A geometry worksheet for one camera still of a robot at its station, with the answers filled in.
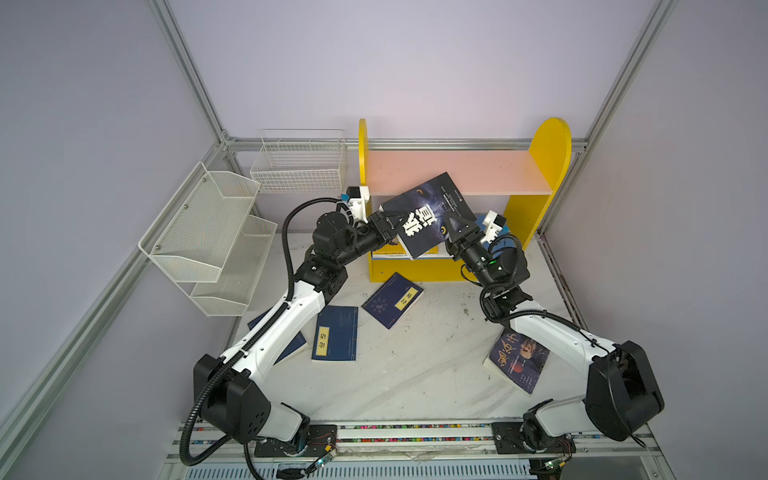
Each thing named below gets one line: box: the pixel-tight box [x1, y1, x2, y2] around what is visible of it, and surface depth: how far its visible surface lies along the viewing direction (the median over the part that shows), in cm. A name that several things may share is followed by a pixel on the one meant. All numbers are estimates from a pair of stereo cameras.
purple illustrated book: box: [482, 327, 550, 397], surface depth 86 cm
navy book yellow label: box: [311, 305, 359, 363], surface depth 92 cm
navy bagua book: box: [361, 272, 425, 330], surface depth 100 cm
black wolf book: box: [380, 172, 473, 260], surface depth 70 cm
